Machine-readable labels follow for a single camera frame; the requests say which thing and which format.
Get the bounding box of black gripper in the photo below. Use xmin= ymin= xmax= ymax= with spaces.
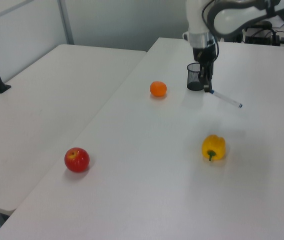
xmin=192 ymin=46 xmax=217 ymax=94

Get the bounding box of white marker pen blue cap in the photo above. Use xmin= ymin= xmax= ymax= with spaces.
xmin=210 ymin=89 xmax=244 ymax=109

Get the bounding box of black mesh pen cup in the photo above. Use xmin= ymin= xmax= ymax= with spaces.
xmin=186 ymin=62 xmax=204 ymax=92

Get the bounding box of orange mandarin fruit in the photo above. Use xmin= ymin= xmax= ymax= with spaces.
xmin=149 ymin=80 xmax=168 ymax=98

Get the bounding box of black desk equipment cluster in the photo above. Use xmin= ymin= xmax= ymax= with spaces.
xmin=241 ymin=21 xmax=284 ymax=47

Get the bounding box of yellow bell pepper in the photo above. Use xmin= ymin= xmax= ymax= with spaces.
xmin=201 ymin=134 xmax=226 ymax=162

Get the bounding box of red apple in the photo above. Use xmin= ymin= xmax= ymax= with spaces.
xmin=64 ymin=147 xmax=91 ymax=173

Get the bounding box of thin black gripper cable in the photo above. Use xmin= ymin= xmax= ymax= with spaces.
xmin=201 ymin=0 xmax=219 ymax=62

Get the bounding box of grey partition frame post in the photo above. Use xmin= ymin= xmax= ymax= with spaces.
xmin=57 ymin=0 xmax=75 ymax=46

